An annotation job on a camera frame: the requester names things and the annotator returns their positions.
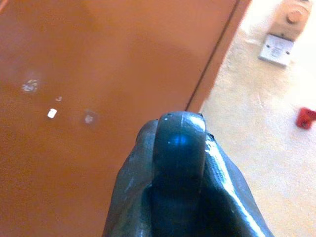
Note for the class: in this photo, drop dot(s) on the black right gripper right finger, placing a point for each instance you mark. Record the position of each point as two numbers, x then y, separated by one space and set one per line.
229 187

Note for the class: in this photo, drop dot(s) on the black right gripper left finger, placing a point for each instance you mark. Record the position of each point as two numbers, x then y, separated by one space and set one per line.
130 172

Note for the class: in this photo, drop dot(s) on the small white sticker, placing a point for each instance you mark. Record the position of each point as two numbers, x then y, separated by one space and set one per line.
51 113

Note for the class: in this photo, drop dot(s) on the small red object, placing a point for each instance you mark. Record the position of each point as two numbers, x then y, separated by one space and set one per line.
306 118

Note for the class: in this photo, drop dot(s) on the orange brown door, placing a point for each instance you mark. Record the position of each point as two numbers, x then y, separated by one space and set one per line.
103 61

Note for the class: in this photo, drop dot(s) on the orange brown door frame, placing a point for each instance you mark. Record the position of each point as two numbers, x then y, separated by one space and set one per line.
218 59

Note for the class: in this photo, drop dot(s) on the white wall switch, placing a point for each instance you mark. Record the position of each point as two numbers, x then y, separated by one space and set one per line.
276 50

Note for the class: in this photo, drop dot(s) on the beige round wall fixture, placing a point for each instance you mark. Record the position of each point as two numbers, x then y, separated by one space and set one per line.
293 17

